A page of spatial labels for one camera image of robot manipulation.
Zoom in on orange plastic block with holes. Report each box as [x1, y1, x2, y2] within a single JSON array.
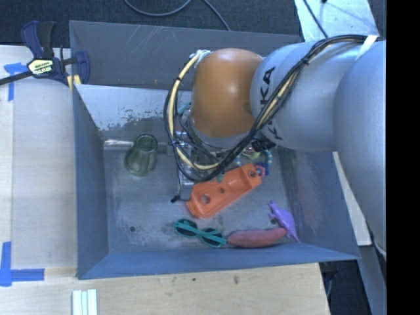
[[186, 162, 264, 220]]

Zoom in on teal sunglasses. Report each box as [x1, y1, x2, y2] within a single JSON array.
[[173, 218, 228, 249]]

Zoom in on grey metal bin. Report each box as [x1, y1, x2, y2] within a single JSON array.
[[68, 20, 362, 280]]

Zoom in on clear glass cup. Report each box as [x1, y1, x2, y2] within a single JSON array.
[[123, 133, 159, 178]]

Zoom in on red-brown sweet potato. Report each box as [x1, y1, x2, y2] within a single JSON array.
[[226, 226, 287, 249]]

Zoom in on purple toy dinosaur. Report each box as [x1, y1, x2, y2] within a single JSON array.
[[266, 199, 301, 243]]

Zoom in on pale wood board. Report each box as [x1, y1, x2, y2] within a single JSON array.
[[10, 77, 78, 270]]

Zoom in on colourful bead ring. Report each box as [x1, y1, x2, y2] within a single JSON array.
[[234, 147, 274, 177]]

